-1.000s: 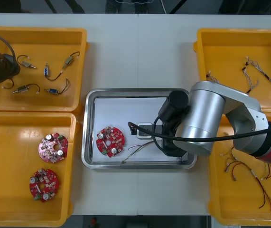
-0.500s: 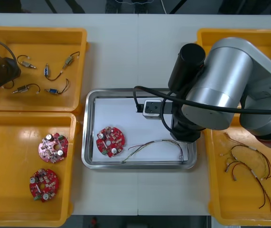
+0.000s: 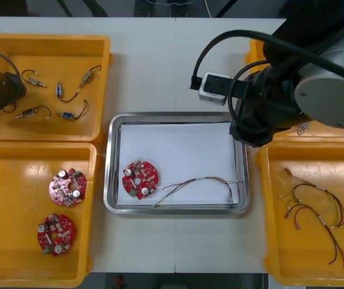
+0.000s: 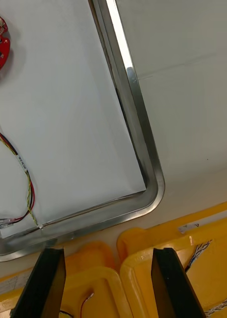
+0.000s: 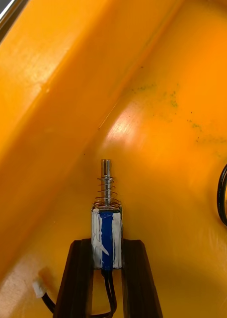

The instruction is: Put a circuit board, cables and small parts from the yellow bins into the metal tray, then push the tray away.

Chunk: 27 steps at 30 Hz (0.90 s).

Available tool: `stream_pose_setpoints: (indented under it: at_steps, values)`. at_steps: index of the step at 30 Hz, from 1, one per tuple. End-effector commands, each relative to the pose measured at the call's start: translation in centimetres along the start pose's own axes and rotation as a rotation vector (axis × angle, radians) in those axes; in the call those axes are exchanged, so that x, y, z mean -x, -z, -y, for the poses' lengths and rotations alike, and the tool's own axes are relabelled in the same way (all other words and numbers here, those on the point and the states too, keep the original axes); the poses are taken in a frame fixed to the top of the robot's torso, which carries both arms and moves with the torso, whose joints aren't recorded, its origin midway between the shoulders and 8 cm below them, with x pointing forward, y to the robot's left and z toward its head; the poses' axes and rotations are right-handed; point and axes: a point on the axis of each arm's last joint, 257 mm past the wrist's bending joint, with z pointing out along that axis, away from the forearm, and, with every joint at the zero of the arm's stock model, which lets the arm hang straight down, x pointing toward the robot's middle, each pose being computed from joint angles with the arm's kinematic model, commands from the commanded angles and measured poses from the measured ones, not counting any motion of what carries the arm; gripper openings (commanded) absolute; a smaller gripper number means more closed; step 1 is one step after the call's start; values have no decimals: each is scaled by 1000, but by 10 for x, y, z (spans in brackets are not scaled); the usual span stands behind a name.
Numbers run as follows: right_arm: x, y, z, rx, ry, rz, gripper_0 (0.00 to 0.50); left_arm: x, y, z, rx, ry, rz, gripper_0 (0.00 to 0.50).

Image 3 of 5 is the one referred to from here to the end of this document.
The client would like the blue-white wire harness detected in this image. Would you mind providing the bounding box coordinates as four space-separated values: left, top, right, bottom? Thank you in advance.
294 122 311 135

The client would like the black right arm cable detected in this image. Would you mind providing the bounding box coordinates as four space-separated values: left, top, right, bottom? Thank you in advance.
189 29 344 91

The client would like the metal solenoid with black cable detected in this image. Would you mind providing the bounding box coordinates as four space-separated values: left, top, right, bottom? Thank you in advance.
21 69 48 89
78 64 102 89
14 105 52 120

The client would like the steel tray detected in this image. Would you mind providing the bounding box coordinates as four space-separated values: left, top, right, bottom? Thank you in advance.
103 111 251 215

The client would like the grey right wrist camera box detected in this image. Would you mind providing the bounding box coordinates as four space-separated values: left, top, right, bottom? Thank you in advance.
198 71 233 107

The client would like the yellow-orange plastic bin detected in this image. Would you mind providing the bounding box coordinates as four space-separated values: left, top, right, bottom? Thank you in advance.
0 140 103 289
245 39 344 144
255 141 344 287
0 33 112 144

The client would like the wire harness with brown terminal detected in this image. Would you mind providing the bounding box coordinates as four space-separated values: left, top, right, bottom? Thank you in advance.
284 167 311 185

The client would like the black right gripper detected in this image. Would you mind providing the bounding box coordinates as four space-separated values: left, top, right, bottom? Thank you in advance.
228 101 281 149

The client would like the red black wire harness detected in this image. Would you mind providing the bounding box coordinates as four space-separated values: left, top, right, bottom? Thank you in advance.
284 203 344 269

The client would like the round red circuit board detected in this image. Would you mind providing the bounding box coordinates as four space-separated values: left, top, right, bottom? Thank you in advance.
37 213 76 257
121 160 163 200
48 168 87 208

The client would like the blue label metal solenoid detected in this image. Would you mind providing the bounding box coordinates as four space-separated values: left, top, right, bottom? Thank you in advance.
56 99 89 122
55 79 81 104

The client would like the green-yellow black wire harness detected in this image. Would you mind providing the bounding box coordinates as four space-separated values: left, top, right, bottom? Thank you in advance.
278 183 344 229

